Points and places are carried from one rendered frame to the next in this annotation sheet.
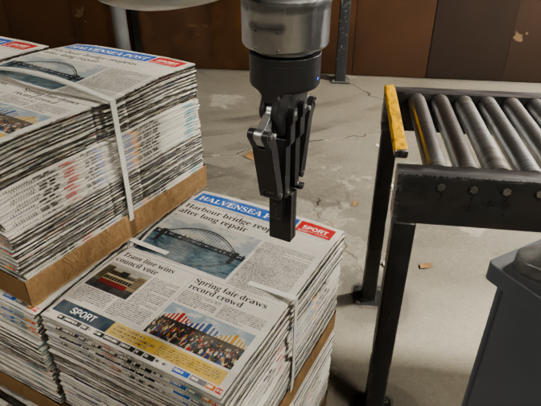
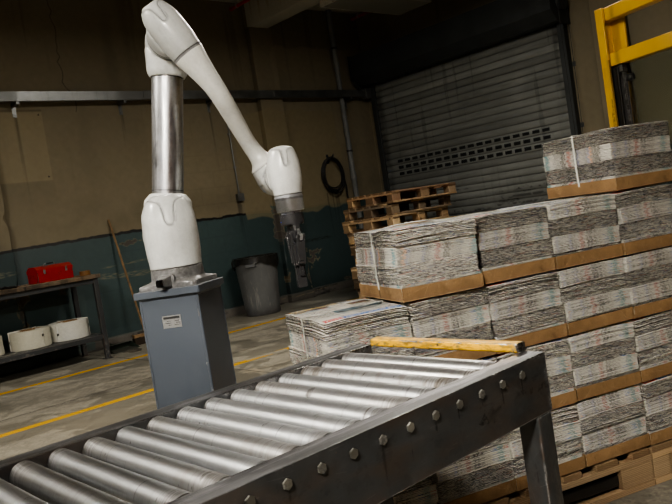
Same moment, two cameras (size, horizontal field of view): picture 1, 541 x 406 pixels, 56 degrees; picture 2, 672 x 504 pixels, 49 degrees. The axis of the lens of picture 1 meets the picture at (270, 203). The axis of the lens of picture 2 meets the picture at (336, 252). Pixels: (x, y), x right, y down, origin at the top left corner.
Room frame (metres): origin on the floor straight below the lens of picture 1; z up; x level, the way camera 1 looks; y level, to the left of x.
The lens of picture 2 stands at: (2.13, -1.70, 1.14)
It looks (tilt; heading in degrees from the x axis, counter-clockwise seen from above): 3 degrees down; 131
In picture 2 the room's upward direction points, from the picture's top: 9 degrees counter-clockwise
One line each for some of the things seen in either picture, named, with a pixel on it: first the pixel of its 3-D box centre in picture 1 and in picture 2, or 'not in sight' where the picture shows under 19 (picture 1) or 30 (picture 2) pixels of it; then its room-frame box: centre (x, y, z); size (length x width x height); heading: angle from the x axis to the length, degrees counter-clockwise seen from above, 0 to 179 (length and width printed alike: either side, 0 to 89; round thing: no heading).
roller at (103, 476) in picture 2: not in sight; (114, 483); (1.09, -1.10, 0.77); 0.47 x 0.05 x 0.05; 172
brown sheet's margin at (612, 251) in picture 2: not in sight; (555, 256); (0.99, 0.86, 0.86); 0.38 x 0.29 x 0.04; 151
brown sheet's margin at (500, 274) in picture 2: not in sight; (488, 269); (0.85, 0.61, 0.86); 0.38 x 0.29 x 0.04; 151
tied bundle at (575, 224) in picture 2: not in sight; (551, 233); (0.99, 0.86, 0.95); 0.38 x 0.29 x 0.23; 151
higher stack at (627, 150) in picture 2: not in sight; (624, 298); (1.13, 1.12, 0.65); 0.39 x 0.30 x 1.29; 152
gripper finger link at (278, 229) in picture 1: (281, 214); not in sight; (0.53, -0.01, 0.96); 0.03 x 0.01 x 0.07; 62
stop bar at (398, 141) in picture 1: (394, 116); (441, 343); (1.21, -0.31, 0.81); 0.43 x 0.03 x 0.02; 172
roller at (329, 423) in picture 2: not in sight; (277, 420); (1.14, -0.78, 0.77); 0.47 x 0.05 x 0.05; 172
